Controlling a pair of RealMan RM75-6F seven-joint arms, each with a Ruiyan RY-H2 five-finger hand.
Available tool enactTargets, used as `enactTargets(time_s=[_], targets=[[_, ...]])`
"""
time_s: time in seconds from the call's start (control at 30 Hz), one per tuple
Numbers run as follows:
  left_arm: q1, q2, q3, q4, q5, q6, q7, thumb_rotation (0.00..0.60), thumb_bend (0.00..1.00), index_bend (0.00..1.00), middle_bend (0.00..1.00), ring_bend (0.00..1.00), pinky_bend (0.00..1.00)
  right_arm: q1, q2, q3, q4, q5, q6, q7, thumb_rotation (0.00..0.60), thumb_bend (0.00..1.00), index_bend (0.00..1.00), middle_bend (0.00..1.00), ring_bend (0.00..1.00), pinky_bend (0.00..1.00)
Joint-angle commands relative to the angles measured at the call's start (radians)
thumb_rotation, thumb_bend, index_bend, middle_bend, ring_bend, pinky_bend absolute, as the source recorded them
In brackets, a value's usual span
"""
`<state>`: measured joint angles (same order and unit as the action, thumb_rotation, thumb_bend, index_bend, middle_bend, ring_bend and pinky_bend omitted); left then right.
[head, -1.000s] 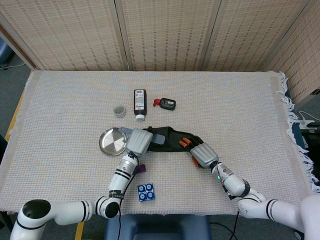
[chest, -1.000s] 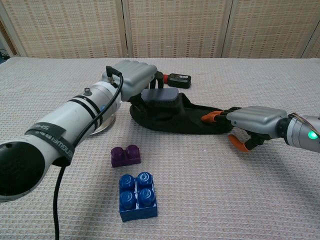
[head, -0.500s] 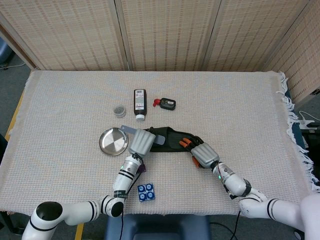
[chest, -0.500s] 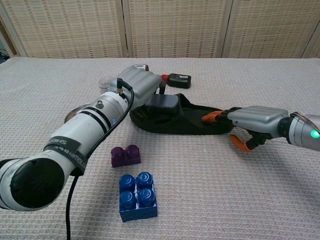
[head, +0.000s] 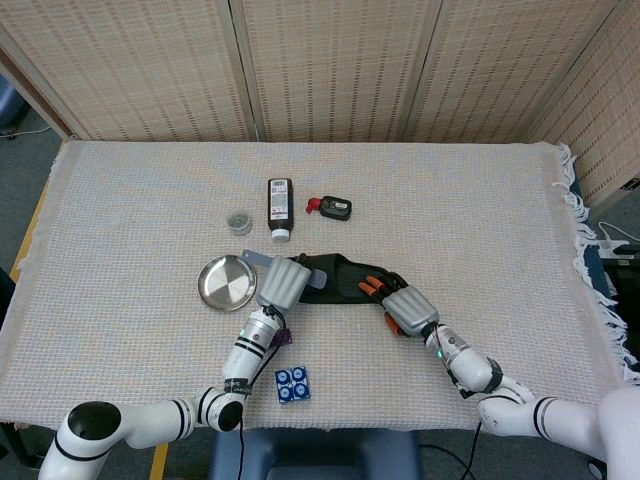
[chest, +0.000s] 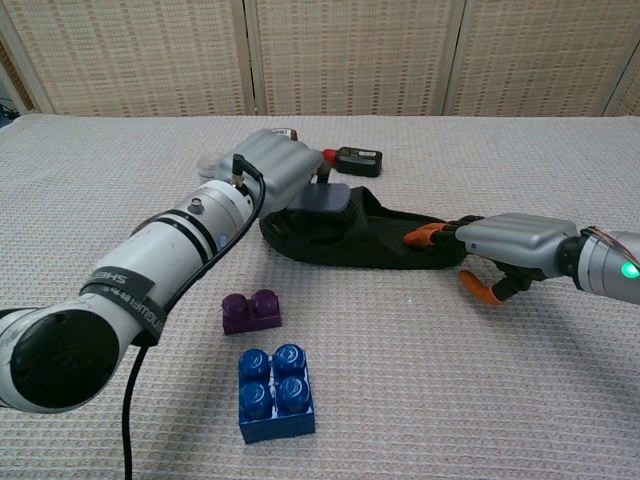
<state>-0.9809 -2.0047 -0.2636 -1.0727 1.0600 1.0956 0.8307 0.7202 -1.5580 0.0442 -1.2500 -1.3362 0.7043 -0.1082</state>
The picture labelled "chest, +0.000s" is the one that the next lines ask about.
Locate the blue four-stud building block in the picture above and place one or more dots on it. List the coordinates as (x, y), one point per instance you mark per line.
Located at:
(275, 395)

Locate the purple two-stud building block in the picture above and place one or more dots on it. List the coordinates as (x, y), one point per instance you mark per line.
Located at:
(251, 313)

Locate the woven folding screen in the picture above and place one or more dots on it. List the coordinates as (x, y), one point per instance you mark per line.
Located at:
(320, 55)

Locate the dark bottle with white cap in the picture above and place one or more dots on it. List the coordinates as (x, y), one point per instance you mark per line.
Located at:
(283, 132)

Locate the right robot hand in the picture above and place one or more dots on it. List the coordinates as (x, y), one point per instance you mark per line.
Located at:
(520, 240)

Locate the beige woven tablecloth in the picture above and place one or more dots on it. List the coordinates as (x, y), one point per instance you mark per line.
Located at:
(450, 375)

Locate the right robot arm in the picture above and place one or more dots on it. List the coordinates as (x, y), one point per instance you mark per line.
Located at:
(607, 265)

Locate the black rubber slipper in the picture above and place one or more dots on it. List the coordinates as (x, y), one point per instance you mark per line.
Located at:
(360, 240)

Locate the black red small device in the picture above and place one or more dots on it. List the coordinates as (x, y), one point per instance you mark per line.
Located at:
(357, 160)

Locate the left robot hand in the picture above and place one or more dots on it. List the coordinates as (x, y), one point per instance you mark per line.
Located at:
(280, 167)

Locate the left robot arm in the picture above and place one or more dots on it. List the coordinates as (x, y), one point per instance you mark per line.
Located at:
(150, 270)

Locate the small clear plastic jar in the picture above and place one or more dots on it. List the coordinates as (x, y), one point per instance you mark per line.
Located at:
(207, 165)

